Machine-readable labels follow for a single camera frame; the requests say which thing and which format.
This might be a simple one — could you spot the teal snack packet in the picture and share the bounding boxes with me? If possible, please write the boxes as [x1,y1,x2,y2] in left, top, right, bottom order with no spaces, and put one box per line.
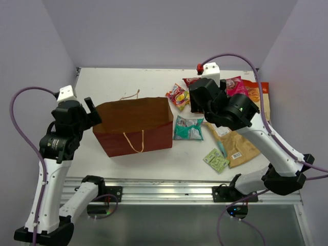
[173,115,203,141]

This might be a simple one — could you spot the red paper bag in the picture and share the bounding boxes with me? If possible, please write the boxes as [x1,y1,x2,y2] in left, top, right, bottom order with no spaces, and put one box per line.
[93,97,174,157]

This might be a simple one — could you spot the brown kraft chips bag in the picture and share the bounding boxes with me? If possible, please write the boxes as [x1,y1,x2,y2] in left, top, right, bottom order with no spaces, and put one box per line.
[203,122,260,168]

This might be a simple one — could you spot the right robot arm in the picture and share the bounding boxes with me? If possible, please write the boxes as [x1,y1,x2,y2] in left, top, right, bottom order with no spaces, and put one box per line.
[189,78,315,201]

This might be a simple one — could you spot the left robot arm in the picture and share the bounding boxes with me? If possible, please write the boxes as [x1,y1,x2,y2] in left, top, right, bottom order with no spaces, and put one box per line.
[14,97,107,245]

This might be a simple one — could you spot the red white chips bag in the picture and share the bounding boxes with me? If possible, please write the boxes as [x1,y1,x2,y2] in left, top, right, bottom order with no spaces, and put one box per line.
[182,77,200,88]

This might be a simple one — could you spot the pink REAL chips bag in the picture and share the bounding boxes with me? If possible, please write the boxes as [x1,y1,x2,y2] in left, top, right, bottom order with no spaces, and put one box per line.
[225,76,249,97]

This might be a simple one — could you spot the orange beige chips bag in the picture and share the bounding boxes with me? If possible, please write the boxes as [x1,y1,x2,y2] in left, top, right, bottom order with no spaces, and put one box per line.
[243,79,271,121]

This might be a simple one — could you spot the orange yellow candy packet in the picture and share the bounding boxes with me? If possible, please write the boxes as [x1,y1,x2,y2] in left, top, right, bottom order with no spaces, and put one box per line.
[166,84,190,111]

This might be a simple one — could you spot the green small sachet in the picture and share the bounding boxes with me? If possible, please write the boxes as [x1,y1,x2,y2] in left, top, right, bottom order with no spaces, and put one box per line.
[203,148,230,173]

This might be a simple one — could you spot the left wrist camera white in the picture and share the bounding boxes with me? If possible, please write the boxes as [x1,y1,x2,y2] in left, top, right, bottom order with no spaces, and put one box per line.
[57,85,77,103]

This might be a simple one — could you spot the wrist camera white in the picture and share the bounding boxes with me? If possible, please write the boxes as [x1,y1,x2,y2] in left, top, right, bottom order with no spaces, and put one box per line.
[196,62,220,87]
[57,85,77,103]

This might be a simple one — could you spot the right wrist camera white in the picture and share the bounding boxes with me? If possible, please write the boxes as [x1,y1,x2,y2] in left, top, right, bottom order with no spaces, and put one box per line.
[196,62,220,87]

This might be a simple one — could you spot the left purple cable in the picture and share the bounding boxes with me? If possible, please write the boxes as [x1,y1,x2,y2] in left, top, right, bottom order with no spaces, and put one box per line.
[9,86,59,246]

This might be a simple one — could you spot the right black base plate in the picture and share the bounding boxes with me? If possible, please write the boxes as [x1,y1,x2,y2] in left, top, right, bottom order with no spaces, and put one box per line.
[212,185,258,202]

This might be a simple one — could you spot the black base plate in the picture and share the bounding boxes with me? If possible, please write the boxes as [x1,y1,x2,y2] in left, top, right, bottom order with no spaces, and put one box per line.
[212,185,258,202]
[92,186,123,205]

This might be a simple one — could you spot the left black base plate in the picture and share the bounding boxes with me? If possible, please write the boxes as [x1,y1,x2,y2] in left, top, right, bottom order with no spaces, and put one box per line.
[92,186,123,205]

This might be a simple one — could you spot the aluminium mounting rail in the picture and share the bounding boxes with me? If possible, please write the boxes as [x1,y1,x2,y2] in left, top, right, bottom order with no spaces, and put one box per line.
[60,177,302,205]

